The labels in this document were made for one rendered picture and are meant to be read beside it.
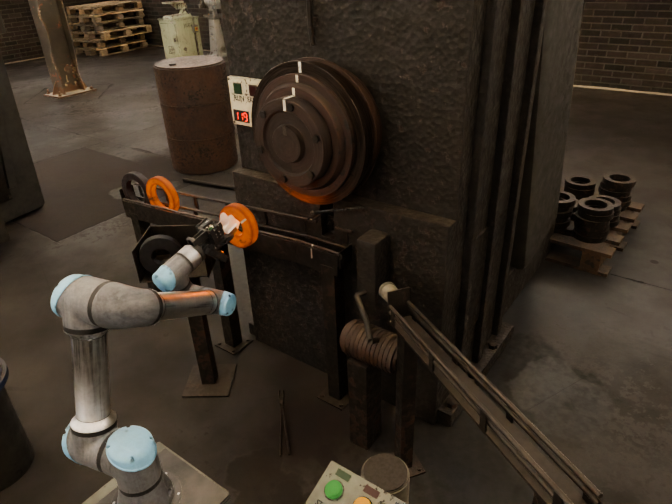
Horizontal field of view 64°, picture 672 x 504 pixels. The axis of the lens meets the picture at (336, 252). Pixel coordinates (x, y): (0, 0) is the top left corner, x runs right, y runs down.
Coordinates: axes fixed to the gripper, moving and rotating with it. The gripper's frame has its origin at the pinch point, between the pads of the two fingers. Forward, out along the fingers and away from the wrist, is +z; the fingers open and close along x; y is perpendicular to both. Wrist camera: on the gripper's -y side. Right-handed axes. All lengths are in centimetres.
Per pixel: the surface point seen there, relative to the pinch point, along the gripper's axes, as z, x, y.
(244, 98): 38.6, 21.6, 23.2
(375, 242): 16.9, -43.7, -9.8
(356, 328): -2, -44, -33
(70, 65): 276, 633, -116
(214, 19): 565, 651, -166
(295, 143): 15.8, -21.5, 24.6
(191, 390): -34, 31, -77
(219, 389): -27, 21, -79
